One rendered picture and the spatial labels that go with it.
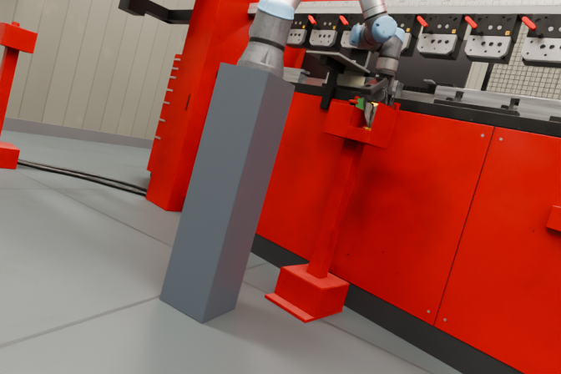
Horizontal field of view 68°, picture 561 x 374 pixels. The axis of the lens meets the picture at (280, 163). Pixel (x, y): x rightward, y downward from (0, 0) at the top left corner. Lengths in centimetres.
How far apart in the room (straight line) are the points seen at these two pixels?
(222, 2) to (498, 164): 171
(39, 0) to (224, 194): 347
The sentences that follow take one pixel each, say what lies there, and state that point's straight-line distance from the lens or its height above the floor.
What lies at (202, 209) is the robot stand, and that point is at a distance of 129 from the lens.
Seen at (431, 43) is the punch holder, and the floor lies 113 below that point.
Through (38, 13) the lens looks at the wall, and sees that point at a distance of 446.
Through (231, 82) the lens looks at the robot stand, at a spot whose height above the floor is 72.
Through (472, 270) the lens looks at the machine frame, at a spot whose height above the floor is 34.
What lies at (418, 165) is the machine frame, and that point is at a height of 63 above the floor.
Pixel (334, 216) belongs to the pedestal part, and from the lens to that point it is 158.
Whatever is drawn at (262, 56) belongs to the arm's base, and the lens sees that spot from 128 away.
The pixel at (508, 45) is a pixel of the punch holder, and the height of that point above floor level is 115.
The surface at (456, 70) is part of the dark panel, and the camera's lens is 241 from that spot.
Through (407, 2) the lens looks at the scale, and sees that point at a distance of 201.
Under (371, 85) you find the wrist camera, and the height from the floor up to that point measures 86.
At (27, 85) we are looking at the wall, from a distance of 445.
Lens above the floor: 61
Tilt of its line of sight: 4 degrees down
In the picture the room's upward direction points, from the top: 15 degrees clockwise
